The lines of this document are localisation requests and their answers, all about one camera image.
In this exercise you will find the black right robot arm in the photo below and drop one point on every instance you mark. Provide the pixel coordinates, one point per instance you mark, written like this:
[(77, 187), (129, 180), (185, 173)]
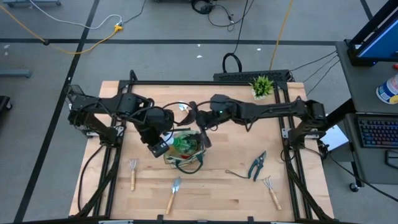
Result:
[(264, 110)]

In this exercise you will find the grey furniture foot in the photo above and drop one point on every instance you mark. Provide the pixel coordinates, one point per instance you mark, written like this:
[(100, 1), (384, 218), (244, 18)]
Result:
[(31, 3), (15, 73)]

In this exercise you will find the blue white tub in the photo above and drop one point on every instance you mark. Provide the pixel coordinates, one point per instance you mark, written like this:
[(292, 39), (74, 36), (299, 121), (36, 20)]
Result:
[(388, 90)]

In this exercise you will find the black floor object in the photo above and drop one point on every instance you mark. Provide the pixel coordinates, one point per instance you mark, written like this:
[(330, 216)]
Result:
[(4, 103)]

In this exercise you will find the black backlit keyboard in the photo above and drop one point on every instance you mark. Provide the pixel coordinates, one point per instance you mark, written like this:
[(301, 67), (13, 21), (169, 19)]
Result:
[(377, 132)]

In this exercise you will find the black aluminium table frame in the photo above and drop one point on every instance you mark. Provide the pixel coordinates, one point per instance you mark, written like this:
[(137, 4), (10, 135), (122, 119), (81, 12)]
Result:
[(202, 82)]

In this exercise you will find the green spray bottle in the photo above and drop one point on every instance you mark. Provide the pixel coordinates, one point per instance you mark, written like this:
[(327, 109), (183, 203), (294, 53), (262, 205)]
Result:
[(183, 144)]

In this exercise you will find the beige green gardening bag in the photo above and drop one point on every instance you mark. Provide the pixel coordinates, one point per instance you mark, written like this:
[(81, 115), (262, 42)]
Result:
[(171, 158)]

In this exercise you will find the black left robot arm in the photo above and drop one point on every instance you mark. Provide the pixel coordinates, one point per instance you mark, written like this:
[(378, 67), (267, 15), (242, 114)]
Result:
[(124, 105)]

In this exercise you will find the white paper sheet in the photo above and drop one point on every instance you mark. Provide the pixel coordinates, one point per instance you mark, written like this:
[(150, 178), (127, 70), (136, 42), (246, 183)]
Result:
[(335, 138)]

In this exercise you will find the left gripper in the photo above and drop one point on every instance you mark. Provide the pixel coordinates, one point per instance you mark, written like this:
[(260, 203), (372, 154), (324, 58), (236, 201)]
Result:
[(155, 144)]

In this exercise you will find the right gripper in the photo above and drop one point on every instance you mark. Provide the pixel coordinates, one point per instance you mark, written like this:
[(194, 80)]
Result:
[(205, 119)]

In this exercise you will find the black computer monitor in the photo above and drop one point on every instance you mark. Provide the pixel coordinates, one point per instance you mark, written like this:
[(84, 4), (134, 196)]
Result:
[(379, 40)]

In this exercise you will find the small potted green plant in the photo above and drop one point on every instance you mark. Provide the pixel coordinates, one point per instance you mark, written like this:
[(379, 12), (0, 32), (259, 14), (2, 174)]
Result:
[(262, 87)]

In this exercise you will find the grey side desk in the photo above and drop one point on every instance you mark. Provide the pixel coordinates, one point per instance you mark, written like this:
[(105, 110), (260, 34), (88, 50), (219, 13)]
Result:
[(360, 84)]

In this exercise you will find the black perforated box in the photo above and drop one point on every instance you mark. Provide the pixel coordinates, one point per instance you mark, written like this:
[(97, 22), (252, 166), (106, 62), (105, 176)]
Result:
[(248, 75)]

